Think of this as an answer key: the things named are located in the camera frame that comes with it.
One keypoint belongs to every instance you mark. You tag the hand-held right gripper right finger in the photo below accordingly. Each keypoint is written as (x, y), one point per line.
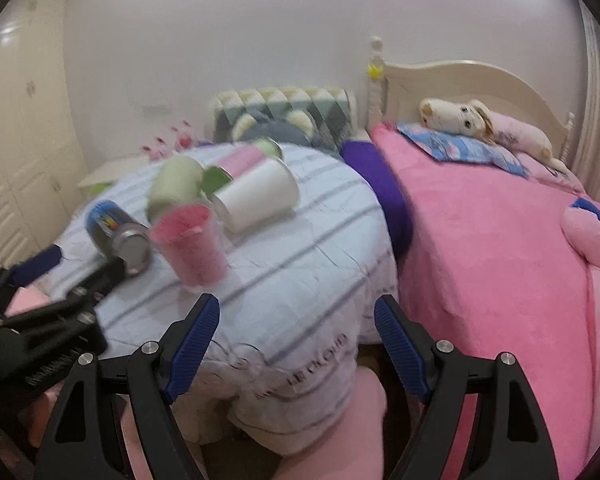
(395, 340)

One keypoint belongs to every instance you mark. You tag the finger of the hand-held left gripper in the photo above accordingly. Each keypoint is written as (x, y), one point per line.
(35, 262)
(97, 282)

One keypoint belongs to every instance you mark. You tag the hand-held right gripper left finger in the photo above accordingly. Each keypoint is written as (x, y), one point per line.
(192, 340)

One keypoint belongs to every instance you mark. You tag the blue printed metal cup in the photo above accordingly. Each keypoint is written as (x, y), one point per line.
(107, 225)

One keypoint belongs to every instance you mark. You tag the pink transparent plastic cup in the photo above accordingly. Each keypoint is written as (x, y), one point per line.
(195, 255)

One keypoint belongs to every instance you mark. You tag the light green cup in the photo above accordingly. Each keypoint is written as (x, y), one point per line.
(172, 185)

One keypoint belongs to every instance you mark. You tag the white paper cup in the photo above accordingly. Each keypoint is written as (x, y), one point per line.
(260, 192)

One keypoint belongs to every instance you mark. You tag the pink cup with green rim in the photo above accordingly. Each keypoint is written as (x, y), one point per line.
(242, 160)

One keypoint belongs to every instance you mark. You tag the light blue striped quilt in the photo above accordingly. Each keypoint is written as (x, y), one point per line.
(290, 280)

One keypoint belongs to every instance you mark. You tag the cream wardrobe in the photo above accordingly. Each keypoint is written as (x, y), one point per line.
(25, 135)

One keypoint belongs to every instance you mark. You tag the pink bed blanket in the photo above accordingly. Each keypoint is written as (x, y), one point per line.
(480, 240)

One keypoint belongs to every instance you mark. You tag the purple cloth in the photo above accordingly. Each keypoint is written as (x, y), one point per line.
(375, 185)

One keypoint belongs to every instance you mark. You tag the pink artificial flowers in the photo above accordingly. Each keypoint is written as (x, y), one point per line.
(172, 140)

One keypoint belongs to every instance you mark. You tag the blue printed pillow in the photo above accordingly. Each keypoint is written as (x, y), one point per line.
(460, 147)

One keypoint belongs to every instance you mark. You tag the pink plush toy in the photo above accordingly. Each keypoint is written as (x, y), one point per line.
(585, 235)

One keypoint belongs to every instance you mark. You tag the grey plush toy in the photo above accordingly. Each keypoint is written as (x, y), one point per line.
(275, 132)

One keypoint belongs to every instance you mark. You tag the pink pillow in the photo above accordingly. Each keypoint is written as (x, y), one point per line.
(555, 175)

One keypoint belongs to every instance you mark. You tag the white plush dog toy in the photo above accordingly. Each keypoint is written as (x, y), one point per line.
(455, 112)

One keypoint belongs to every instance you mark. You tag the green diamond pattern cushion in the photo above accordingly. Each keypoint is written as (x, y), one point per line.
(330, 110)

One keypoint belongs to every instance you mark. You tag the cream wooden bed headboard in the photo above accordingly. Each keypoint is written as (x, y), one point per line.
(430, 80)

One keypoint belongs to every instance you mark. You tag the yellow bedpost ornament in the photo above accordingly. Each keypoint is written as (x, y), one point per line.
(375, 70)

